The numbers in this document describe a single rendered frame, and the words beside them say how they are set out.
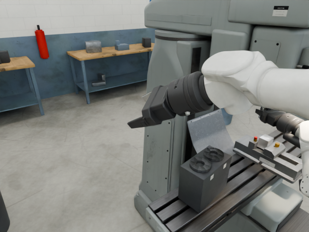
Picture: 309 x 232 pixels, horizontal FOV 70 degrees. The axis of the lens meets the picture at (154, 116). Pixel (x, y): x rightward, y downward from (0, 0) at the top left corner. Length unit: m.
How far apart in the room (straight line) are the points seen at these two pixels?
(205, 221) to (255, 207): 0.36
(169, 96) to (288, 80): 0.23
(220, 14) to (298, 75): 0.82
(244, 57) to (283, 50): 0.61
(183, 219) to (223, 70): 0.73
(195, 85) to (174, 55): 0.83
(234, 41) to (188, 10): 0.33
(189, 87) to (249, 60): 0.13
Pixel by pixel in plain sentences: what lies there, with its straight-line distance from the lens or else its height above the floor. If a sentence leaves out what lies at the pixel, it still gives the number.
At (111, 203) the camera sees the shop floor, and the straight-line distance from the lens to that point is 2.30.
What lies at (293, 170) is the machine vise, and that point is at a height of 0.98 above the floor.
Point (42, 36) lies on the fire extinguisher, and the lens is 4.61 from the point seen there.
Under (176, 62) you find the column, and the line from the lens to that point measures 1.27.
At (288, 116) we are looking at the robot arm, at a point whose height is 1.28.
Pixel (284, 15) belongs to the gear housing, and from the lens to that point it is 0.98.
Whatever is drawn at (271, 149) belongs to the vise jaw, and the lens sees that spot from 1.31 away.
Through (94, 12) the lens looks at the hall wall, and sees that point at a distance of 5.03.
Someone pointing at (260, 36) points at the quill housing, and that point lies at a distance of 1.04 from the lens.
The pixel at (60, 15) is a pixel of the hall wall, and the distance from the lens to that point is 4.82.
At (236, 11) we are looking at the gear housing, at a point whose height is 1.68.
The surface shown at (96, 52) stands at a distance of 4.51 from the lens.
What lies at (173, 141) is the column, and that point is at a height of 0.91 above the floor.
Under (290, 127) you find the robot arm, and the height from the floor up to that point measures 1.25.
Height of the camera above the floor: 1.70
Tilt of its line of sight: 27 degrees down
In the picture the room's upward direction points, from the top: straight up
